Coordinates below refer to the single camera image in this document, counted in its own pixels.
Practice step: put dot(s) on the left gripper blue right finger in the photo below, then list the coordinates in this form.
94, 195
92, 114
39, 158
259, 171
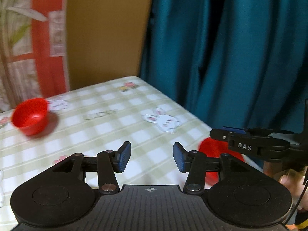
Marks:
194, 163

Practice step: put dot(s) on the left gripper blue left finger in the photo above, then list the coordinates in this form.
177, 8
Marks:
109, 163

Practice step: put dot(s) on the teal curtain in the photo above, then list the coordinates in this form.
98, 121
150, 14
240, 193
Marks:
233, 63

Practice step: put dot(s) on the green checked bunny tablecloth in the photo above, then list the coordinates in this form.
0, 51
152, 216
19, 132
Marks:
97, 118

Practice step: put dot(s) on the wooden board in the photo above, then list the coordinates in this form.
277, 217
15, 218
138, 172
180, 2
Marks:
105, 39

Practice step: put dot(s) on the printed room backdrop cloth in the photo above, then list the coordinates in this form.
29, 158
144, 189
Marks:
33, 50

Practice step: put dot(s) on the person's right hand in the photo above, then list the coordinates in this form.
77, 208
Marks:
293, 181

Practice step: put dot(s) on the red bowl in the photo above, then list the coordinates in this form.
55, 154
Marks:
214, 148
31, 116

